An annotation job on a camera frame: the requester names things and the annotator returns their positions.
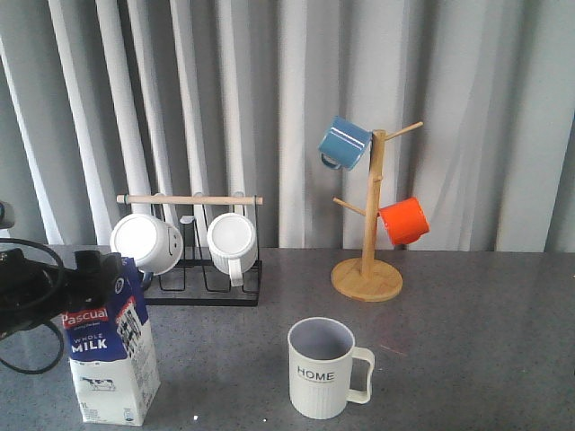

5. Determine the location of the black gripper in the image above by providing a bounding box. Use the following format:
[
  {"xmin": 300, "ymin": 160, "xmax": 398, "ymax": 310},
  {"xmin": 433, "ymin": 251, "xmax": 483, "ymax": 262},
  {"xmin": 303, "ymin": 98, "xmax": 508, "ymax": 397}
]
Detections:
[{"xmin": 1, "ymin": 248, "xmax": 122, "ymax": 339}]

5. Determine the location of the blue white milk carton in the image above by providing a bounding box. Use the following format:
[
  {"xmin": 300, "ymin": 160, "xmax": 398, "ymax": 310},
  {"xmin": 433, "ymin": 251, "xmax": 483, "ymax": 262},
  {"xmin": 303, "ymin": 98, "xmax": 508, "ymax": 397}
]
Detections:
[{"xmin": 62, "ymin": 258, "xmax": 160, "ymax": 426}]

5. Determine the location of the white HOME mug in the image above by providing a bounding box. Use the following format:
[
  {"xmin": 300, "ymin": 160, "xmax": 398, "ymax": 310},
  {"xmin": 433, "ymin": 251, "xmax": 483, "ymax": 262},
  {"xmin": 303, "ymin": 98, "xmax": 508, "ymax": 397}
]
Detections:
[{"xmin": 287, "ymin": 317, "xmax": 376, "ymax": 419}]

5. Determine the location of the white smiley face mug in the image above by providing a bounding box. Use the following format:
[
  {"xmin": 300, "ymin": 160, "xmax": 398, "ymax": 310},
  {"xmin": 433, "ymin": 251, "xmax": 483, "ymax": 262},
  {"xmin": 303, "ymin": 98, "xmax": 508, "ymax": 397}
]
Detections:
[{"xmin": 110, "ymin": 214, "xmax": 183, "ymax": 275}]

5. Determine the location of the white ribbed mug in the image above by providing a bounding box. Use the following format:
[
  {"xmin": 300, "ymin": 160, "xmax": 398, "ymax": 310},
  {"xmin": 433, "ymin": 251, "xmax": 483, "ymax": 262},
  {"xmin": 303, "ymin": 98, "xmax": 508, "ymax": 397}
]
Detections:
[{"xmin": 207, "ymin": 213, "xmax": 257, "ymax": 286}]

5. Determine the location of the grey pleated curtain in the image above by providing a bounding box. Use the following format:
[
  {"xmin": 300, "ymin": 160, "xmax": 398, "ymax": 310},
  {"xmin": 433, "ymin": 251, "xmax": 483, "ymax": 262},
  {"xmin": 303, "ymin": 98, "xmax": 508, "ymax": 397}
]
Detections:
[{"xmin": 1, "ymin": 1, "xmax": 574, "ymax": 252}]

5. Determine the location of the wooden mug tree stand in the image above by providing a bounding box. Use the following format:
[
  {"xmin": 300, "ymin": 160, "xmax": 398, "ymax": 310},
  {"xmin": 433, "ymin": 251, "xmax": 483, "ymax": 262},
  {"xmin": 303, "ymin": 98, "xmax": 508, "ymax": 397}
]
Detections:
[{"xmin": 331, "ymin": 121, "xmax": 423, "ymax": 303}]

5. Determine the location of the blue enamel mug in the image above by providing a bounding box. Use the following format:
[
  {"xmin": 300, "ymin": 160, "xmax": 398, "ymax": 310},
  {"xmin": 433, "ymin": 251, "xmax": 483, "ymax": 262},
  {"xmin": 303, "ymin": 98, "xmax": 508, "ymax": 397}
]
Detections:
[{"xmin": 318, "ymin": 116, "xmax": 372, "ymax": 171}]

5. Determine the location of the orange enamel mug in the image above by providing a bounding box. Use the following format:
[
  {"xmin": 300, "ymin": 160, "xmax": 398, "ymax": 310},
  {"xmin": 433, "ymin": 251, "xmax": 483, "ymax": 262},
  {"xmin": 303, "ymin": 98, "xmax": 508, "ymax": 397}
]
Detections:
[{"xmin": 378, "ymin": 197, "xmax": 430, "ymax": 245}]

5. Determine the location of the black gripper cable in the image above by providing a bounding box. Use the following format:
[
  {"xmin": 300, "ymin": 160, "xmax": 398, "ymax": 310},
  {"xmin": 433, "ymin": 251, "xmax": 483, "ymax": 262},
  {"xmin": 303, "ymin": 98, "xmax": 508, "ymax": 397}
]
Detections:
[{"xmin": 0, "ymin": 237, "xmax": 66, "ymax": 374}]

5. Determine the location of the black wire mug rack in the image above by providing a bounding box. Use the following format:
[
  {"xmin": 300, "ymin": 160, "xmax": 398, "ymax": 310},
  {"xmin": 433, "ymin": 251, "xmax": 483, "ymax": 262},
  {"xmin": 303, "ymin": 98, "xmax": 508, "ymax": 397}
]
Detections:
[{"xmin": 116, "ymin": 194, "xmax": 263, "ymax": 306}]

